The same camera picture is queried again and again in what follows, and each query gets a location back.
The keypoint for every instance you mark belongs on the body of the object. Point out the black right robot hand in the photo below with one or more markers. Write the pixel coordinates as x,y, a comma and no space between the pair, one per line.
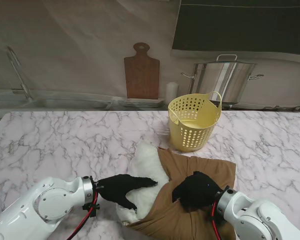
195,190

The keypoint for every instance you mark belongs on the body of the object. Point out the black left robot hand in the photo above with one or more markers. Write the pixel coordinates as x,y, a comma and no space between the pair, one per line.
117,188

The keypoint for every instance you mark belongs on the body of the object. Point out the brown pillowcase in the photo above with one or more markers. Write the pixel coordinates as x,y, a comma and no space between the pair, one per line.
190,170

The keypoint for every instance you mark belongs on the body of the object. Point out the white pillow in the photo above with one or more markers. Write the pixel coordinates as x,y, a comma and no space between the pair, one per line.
146,167

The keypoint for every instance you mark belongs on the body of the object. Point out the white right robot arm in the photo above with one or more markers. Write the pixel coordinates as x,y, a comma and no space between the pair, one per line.
255,215

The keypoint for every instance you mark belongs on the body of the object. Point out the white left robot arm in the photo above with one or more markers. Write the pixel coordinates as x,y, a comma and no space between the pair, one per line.
40,207

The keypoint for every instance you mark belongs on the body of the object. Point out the yellow perforated laundry basket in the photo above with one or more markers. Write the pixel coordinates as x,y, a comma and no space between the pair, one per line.
176,135

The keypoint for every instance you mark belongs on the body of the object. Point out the white pillar candle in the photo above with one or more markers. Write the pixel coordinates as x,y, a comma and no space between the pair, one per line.
172,91

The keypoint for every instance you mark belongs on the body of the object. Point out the steel kitchen sink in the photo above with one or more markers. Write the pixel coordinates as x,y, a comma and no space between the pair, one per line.
52,103

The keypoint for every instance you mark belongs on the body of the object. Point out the large steel stock pot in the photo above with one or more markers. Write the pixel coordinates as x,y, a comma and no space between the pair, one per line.
215,80

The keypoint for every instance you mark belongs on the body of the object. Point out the brown wooden cutting board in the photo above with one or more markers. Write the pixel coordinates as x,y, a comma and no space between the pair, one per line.
141,75

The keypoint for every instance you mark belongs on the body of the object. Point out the black stove grate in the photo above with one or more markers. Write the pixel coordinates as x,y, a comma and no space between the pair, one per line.
285,108

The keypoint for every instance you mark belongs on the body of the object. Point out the chrome kitchen faucet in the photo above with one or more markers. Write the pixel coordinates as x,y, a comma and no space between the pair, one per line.
27,93

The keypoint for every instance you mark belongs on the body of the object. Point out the dark range hood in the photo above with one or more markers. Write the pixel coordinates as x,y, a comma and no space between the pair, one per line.
240,25

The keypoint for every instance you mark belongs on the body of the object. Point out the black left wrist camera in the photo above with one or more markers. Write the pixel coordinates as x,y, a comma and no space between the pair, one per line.
91,207

